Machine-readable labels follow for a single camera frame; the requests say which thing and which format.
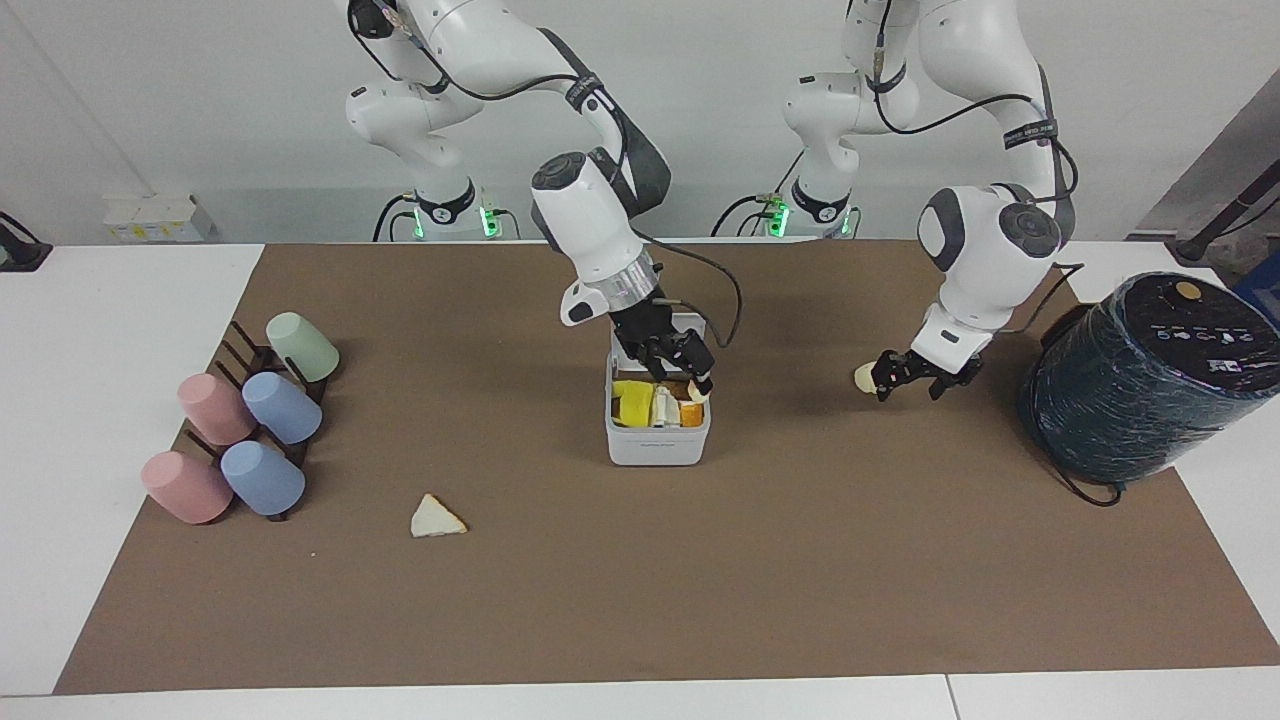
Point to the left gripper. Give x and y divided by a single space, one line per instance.
922 367

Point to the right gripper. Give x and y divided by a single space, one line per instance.
645 322

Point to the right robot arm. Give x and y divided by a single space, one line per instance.
590 225

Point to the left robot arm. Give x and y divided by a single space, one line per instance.
985 285

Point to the small white open bin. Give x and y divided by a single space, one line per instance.
655 445

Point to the black wrapped trash bin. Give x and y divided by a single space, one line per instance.
1140 385

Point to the white toy food piece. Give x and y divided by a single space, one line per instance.
665 409

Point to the orange toy food piece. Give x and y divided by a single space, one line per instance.
691 413

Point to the round cream toy food piece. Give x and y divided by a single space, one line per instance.
864 378

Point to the yellow toy food piece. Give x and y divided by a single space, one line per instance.
632 400

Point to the triangular cream sandwich piece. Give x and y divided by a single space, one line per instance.
433 520

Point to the black stand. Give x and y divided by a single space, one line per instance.
20 245
1225 215

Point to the green cup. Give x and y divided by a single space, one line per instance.
302 345

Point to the blue cup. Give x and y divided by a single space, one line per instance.
283 407
262 478

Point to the dark brown cup rack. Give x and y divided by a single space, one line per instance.
262 357

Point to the pink cup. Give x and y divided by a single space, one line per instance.
186 487
215 408

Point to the white box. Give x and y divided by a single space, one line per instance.
155 218

